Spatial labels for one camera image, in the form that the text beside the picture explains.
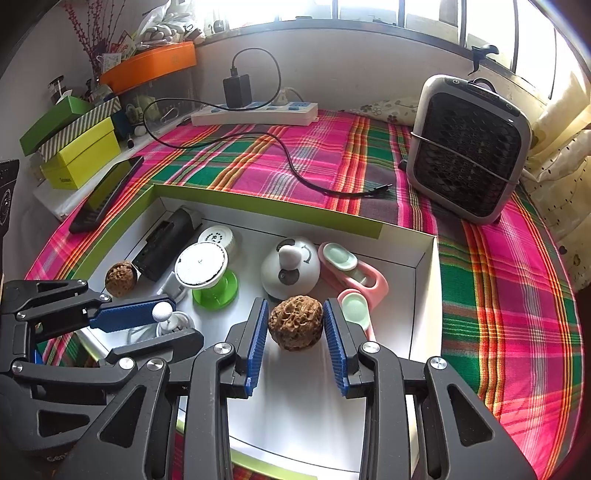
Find white plug with cable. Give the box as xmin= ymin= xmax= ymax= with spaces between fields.
xmin=127 ymin=272 xmax=197 ymax=344

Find striped box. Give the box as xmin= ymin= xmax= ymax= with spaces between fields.
xmin=37 ymin=96 xmax=123 ymax=162

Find black power adapter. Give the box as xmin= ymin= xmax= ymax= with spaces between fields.
xmin=223 ymin=73 xmax=252 ymax=109

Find black charging cable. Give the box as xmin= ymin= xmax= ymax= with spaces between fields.
xmin=142 ymin=46 xmax=394 ymax=200

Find floral pillow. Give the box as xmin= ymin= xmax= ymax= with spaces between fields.
xmin=346 ymin=96 xmax=423 ymax=124

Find green and white cardboard box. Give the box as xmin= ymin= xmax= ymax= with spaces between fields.
xmin=74 ymin=183 xmax=439 ymax=480

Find grey space heater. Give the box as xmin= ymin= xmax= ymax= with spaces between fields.
xmin=399 ymin=75 xmax=534 ymax=226

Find red berry branches vase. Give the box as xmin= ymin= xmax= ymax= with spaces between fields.
xmin=65 ymin=0 xmax=112 ymax=81

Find white plastic bags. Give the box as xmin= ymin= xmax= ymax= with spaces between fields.
xmin=134 ymin=0 xmax=206 ymax=47

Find small brown walnut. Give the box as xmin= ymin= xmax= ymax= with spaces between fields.
xmin=105 ymin=261 xmax=139 ymax=296

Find white round panda toy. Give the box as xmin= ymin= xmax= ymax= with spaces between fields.
xmin=261 ymin=237 xmax=321 ymax=298

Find white charger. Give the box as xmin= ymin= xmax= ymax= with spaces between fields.
xmin=175 ymin=241 xmax=240 ymax=310

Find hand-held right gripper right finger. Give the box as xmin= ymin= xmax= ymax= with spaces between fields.
xmin=322 ymin=298 xmax=539 ymax=480

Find yellow-green box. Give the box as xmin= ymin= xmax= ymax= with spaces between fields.
xmin=41 ymin=116 xmax=122 ymax=191

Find glass jar with black lid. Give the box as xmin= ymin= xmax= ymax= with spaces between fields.
xmin=48 ymin=76 xmax=70 ymax=104

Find black smartphone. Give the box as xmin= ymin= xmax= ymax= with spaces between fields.
xmin=69 ymin=156 xmax=145 ymax=234

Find black window handle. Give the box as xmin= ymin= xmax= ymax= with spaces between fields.
xmin=471 ymin=44 xmax=500 ymax=75

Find pink clip with mint pad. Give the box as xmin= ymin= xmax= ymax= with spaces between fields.
xmin=318 ymin=242 xmax=389 ymax=308
xmin=336 ymin=288 xmax=377 ymax=341

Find small white round cap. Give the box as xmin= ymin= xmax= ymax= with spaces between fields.
xmin=198 ymin=226 xmax=238 ymax=259

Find cream heart print curtain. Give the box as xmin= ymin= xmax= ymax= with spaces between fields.
xmin=522 ymin=46 xmax=591 ymax=278

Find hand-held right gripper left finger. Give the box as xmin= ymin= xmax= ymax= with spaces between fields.
xmin=53 ymin=296 xmax=270 ymax=480

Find dark green box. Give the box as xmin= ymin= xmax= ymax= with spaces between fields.
xmin=19 ymin=96 xmax=93 ymax=157

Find white side table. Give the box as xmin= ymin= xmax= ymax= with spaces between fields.
xmin=32 ymin=178 xmax=93 ymax=221

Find colourful paper cards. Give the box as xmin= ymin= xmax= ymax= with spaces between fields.
xmin=99 ymin=30 xmax=139 ymax=72

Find orange box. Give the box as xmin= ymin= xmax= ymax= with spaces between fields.
xmin=99 ymin=41 xmax=197 ymax=95

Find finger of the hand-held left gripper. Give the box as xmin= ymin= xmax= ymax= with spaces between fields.
xmin=11 ymin=328 xmax=205 ymax=385
xmin=0 ymin=278 xmax=178 ymax=342

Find white power strip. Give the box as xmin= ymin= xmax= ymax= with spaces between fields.
xmin=191 ymin=100 xmax=320 ymax=127

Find large brown walnut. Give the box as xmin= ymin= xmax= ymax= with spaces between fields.
xmin=268 ymin=296 xmax=324 ymax=352

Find black battery charger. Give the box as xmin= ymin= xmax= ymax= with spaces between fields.
xmin=132 ymin=206 xmax=201 ymax=282

